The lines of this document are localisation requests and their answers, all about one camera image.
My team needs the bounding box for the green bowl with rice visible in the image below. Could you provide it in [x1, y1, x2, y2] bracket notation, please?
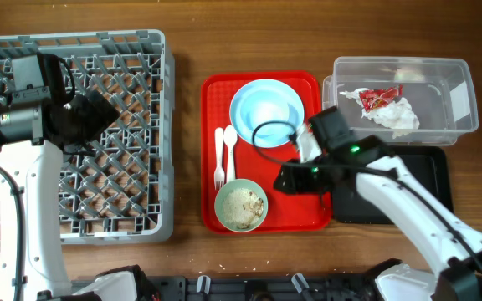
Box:
[214, 179, 269, 233]

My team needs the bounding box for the red snack wrapper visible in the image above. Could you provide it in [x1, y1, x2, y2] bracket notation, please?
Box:
[359, 84, 403, 112]

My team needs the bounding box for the white napkin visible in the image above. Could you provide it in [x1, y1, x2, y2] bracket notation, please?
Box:
[340, 88, 420, 139]

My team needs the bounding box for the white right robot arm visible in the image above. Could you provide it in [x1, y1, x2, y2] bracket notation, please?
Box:
[274, 107, 482, 300]

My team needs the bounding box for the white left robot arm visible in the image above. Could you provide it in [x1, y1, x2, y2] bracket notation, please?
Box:
[0, 54, 160, 300]

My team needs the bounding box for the grey dishwasher rack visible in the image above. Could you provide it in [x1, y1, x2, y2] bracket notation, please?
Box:
[0, 29, 175, 245]

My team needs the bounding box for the red plastic tray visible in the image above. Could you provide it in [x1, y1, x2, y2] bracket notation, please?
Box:
[201, 70, 332, 234]

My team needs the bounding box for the light blue bowl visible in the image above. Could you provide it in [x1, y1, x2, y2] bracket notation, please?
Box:
[240, 89, 297, 130]

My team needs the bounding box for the light blue plate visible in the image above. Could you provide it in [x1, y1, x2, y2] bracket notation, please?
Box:
[229, 79, 305, 144]

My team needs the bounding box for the white plastic spoon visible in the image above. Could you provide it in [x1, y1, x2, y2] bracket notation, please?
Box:
[224, 125, 238, 182]

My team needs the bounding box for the white plastic fork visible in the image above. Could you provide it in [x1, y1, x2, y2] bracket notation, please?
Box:
[213, 127, 225, 190]

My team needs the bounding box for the black plastic tray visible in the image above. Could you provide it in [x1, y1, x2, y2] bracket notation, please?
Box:
[332, 145, 454, 224]

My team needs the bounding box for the clear plastic bin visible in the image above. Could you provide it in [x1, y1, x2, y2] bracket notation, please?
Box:
[321, 56, 479, 145]

